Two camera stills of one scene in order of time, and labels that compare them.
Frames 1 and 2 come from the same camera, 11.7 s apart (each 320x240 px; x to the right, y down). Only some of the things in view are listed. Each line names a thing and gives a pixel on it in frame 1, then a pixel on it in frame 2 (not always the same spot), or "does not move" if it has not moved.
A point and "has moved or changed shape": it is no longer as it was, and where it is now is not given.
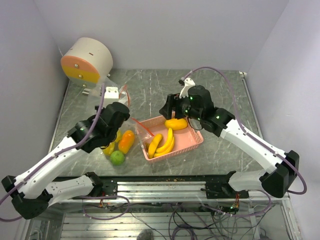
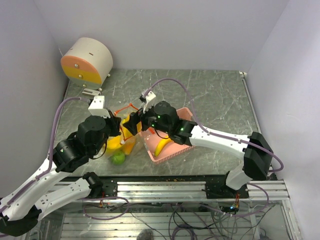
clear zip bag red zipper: (130, 145) has moved or changed shape
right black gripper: (172, 103) to (135, 118)
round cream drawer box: (87, 62) does not move
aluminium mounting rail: (130, 191) does not move
